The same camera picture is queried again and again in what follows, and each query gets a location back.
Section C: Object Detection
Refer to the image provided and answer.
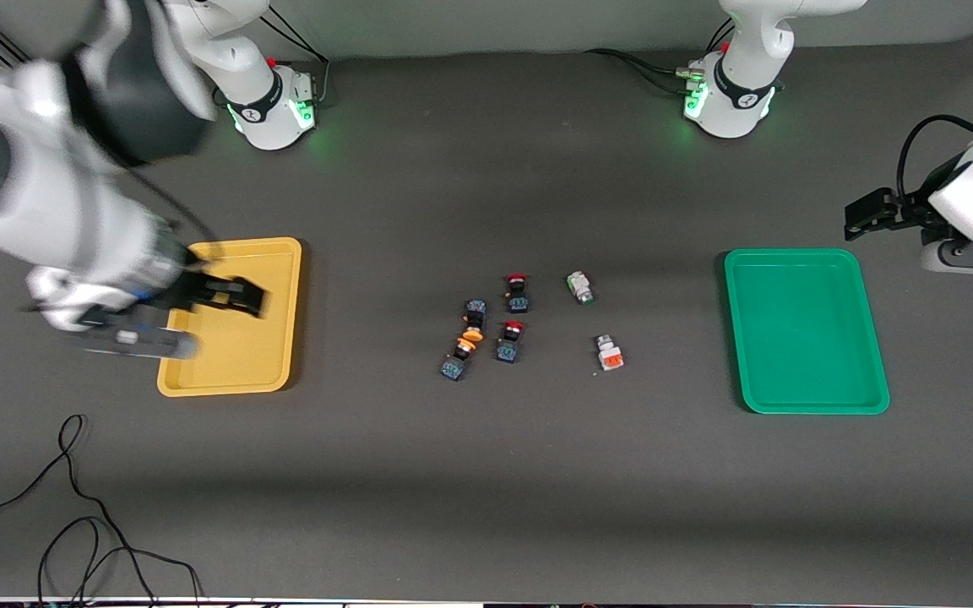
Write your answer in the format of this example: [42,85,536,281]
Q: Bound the yellow push button switch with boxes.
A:
[461,298,489,345]
[439,338,476,383]

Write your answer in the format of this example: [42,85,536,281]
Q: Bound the yellow plastic tray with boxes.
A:
[156,237,303,398]

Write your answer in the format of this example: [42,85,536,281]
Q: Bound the green plastic tray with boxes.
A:
[723,247,891,415]

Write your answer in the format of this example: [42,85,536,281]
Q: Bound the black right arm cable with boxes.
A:
[119,160,219,247]

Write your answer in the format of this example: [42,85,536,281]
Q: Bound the loose black cable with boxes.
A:
[0,413,204,605]

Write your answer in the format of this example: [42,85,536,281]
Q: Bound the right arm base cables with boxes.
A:
[260,7,332,109]

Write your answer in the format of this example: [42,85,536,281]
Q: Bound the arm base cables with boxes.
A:
[260,7,332,109]
[584,17,737,95]

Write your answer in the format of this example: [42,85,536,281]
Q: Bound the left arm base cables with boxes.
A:
[584,17,737,95]

